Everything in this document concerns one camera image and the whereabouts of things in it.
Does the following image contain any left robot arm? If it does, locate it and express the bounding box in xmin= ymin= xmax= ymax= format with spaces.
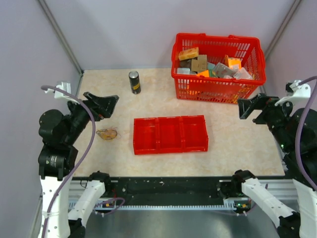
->
xmin=38 ymin=92 xmax=119 ymax=238

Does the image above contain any red plastic shopping basket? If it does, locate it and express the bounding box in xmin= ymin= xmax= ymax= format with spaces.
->
xmin=171 ymin=33 xmax=266 ymax=104

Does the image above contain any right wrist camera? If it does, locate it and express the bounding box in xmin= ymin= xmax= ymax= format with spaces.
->
xmin=274 ymin=80 xmax=311 ymax=106

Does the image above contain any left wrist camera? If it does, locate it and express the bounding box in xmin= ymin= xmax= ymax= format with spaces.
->
xmin=44 ymin=81 xmax=71 ymax=100

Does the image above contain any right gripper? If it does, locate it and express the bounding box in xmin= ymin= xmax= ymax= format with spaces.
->
xmin=236 ymin=91 xmax=298 ymax=151

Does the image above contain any red three-compartment tray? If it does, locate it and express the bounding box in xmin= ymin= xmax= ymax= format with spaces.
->
xmin=133 ymin=115 xmax=209 ymax=155

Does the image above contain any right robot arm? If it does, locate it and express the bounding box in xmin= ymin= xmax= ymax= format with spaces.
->
xmin=230 ymin=94 xmax=317 ymax=238

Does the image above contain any black drink can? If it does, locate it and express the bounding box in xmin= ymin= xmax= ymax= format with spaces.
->
xmin=128 ymin=71 xmax=141 ymax=94

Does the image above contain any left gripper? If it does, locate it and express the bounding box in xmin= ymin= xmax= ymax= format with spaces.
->
xmin=64 ymin=90 xmax=118 ymax=143

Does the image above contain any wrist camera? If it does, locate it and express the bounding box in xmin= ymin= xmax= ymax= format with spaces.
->
xmin=44 ymin=81 xmax=71 ymax=100
xmin=274 ymin=80 xmax=311 ymax=106

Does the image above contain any orange box in basket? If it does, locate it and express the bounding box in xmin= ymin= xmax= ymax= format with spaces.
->
xmin=178 ymin=47 xmax=199 ymax=61

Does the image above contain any brown cardboard box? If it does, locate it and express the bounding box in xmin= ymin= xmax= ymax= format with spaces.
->
xmin=191 ymin=55 xmax=208 ymax=72

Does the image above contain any clear plastic package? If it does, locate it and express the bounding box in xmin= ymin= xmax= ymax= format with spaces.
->
xmin=213 ymin=62 xmax=236 ymax=78

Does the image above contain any orange carton in basket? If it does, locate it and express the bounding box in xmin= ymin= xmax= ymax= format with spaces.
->
xmin=224 ymin=55 xmax=242 ymax=72

